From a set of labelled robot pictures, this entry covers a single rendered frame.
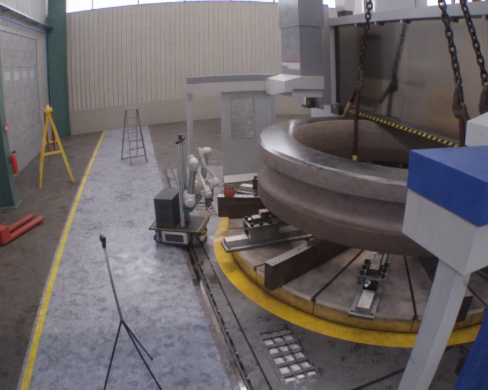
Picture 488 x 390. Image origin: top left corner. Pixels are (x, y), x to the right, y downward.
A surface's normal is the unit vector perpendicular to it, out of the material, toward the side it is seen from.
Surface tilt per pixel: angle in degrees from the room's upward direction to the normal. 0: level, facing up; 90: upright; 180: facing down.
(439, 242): 90
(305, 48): 90
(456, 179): 90
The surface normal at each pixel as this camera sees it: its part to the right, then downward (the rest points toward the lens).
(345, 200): -0.65, 0.26
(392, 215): -0.43, 0.30
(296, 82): 0.28, 0.31
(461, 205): -0.96, 0.11
